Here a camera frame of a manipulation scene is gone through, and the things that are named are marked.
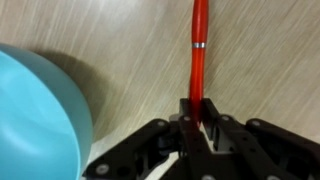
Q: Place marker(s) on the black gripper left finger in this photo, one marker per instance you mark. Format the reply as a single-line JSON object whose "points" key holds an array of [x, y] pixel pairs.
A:
{"points": [[138, 155]]}

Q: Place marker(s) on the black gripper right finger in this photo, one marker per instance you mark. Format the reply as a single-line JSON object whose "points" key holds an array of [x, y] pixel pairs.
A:
{"points": [[269, 151]]}

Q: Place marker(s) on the red ballpoint pen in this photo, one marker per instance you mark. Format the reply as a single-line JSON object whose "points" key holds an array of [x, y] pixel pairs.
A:
{"points": [[199, 32]]}

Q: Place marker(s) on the light blue bowl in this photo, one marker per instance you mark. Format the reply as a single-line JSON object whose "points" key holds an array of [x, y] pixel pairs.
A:
{"points": [[45, 123]]}

